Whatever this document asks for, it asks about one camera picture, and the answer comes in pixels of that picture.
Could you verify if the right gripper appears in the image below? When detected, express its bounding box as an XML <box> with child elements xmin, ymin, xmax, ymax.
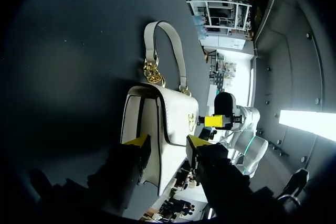
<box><xmin>198</xmin><ymin>92</ymin><xmax>244</xmax><ymax>131</ymax></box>

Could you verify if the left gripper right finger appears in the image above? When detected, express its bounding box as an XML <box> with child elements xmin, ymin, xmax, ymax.
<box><xmin>185</xmin><ymin>134</ymin><xmax>287</xmax><ymax>218</ymax></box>

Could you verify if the white handbag with gold chain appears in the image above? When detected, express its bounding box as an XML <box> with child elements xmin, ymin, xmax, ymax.
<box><xmin>120</xmin><ymin>20</ymin><xmax>200</xmax><ymax>197</ymax></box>

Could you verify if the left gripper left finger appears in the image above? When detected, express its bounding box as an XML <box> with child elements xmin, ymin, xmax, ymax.
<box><xmin>88</xmin><ymin>134</ymin><xmax>152</xmax><ymax>209</ymax></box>

